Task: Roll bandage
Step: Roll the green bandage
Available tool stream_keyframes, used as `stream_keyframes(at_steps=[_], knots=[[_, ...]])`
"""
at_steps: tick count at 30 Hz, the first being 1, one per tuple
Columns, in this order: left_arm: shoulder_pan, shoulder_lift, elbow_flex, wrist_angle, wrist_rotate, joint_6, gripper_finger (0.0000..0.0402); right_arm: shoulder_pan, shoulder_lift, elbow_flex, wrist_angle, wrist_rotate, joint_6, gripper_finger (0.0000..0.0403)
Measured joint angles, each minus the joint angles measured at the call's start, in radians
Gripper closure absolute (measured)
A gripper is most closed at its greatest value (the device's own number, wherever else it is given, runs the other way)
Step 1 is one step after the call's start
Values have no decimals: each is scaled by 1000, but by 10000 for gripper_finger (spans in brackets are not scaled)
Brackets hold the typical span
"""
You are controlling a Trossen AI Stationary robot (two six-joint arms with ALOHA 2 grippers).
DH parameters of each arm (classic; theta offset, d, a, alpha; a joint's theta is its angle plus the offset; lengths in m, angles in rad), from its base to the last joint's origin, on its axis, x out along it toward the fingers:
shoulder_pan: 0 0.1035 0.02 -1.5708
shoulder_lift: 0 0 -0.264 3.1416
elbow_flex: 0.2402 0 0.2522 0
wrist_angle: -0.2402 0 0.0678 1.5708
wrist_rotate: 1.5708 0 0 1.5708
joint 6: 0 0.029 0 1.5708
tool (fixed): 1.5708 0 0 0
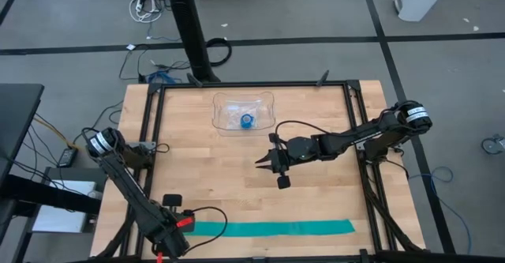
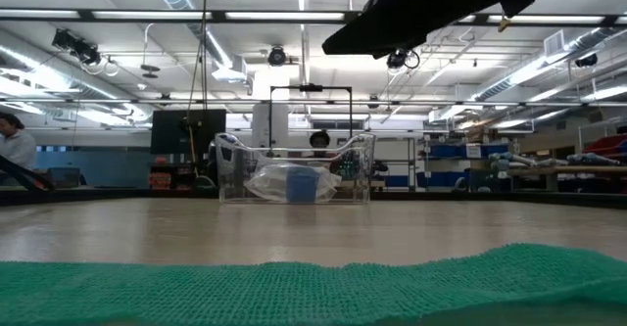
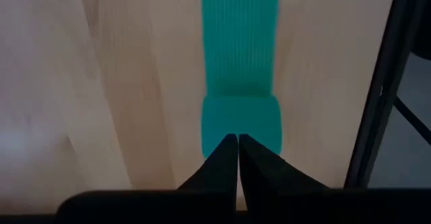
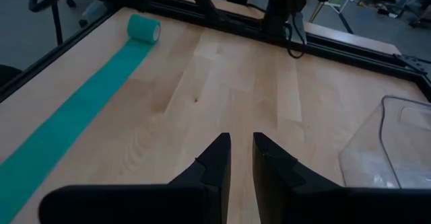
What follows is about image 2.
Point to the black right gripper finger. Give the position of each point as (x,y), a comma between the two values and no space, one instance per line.
(372,39)

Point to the blue bandage roll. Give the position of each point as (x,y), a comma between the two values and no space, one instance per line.
(302,186)

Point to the clear plastic zip bag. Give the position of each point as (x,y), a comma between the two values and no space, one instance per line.
(267,181)

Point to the green cohesive bandage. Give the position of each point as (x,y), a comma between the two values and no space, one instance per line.
(313,292)

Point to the person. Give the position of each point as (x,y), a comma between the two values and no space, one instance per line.
(17,147)
(320,142)

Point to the blue storage bin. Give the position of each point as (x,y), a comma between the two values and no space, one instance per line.
(446,151)

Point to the white pillar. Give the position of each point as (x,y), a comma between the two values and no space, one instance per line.
(262,120)

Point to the clear plastic bin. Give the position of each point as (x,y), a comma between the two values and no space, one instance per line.
(230,189)

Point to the wooden workbench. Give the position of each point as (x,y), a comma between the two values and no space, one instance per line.
(568,171)

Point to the red storage bin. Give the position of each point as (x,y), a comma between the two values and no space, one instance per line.
(605,146)

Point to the black monitor panel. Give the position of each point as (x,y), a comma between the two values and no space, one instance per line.
(171,130)

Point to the dark laptop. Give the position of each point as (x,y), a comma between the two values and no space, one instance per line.
(63,176)

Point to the black diagonal strut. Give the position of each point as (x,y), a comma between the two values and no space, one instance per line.
(24,175)

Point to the black ceiling camera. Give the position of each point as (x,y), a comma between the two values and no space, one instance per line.
(276,57)
(396,60)

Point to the black frame stand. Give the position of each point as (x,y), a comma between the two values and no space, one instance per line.
(310,88)

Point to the silver ceiling air duct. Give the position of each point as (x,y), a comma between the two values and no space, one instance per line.
(548,64)

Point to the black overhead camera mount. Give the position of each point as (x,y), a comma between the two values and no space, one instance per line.
(78,48)

